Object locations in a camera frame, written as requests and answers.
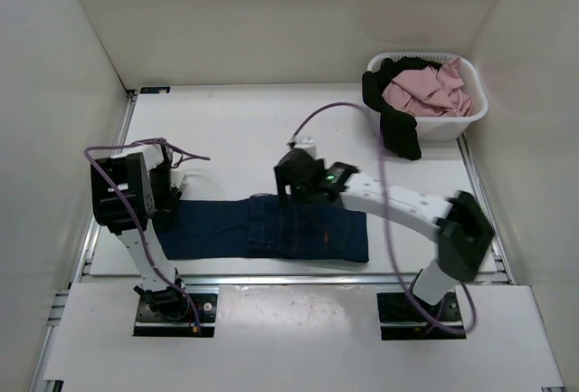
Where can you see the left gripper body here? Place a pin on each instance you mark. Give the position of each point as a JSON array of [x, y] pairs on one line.
[[165, 195]]

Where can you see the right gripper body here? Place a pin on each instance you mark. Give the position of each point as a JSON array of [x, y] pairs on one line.
[[298, 191]]

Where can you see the dark blue denim trousers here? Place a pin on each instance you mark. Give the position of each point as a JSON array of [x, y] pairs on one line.
[[259, 227]]

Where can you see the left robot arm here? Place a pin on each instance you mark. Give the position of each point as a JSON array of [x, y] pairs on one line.
[[127, 191]]

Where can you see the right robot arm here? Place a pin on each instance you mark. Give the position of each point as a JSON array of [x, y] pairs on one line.
[[457, 225]]

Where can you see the black garment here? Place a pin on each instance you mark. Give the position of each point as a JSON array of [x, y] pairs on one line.
[[398, 129]]

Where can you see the dark label sticker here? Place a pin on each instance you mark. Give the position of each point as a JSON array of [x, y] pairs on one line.
[[155, 90]]

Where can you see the white laundry basket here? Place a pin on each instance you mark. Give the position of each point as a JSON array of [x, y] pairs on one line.
[[444, 129]]

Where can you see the pink garment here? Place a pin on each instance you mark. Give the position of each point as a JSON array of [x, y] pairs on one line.
[[430, 92]]

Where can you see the white foam cover board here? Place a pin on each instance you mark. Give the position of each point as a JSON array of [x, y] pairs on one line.
[[299, 338]]

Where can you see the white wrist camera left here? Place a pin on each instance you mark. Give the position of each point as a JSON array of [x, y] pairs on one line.
[[178, 178]]

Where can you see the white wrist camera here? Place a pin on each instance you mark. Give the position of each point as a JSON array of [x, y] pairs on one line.
[[305, 143], [178, 178]]

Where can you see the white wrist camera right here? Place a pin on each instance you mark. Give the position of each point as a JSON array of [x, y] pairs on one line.
[[305, 143]]

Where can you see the aluminium table frame rail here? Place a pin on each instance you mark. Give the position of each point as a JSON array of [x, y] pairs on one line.
[[244, 131]]

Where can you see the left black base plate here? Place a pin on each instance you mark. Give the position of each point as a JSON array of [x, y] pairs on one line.
[[205, 308]]

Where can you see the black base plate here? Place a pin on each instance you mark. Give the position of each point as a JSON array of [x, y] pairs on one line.
[[205, 308], [399, 320]]

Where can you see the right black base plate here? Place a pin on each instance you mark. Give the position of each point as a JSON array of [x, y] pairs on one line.
[[399, 320]]

